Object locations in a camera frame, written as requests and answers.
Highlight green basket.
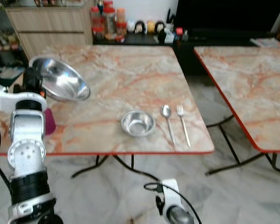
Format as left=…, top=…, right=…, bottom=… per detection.
left=0, top=66, right=29, bottom=88

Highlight purple plastic cup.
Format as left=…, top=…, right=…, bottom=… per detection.
left=44, top=108, right=57, bottom=136

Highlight wooden drawer cabinet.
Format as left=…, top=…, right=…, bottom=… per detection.
left=5, top=3, right=94, bottom=60

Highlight small steel bowl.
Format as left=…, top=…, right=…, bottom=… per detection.
left=120, top=109, right=157, bottom=138

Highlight steel fork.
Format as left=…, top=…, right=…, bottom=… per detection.
left=176, top=104, right=192, bottom=148

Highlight small red lidded jar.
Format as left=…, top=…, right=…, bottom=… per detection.
left=90, top=5, right=103, bottom=41

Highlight steel spoon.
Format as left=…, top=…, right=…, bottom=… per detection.
left=160, top=104, right=177, bottom=147

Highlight marble top folding table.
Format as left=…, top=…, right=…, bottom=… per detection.
left=193, top=45, right=280, bottom=179
left=0, top=45, right=216, bottom=180

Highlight tall clear jar red lid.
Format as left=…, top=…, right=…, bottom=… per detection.
left=101, top=0, right=118, bottom=39

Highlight orange lidded jar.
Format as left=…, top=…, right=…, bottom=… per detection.
left=116, top=7, right=128, bottom=37

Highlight white figurine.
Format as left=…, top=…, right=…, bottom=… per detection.
left=126, top=21, right=136, bottom=34

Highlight black figurine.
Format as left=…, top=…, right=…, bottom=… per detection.
left=135, top=19, right=147, bottom=35

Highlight yellow figurine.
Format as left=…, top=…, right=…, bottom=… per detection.
left=146, top=20, right=156, bottom=34

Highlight printed papers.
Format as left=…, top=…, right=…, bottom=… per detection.
left=250, top=37, right=280, bottom=48

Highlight black television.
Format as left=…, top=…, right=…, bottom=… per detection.
left=175, top=0, right=280, bottom=34

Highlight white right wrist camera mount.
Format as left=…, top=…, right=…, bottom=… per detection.
left=161, top=179, right=182, bottom=211

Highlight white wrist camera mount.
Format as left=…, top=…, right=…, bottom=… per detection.
left=0, top=83, right=49, bottom=114
left=161, top=179, right=182, bottom=211

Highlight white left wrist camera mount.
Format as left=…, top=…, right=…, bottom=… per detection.
left=0, top=83, right=49, bottom=114

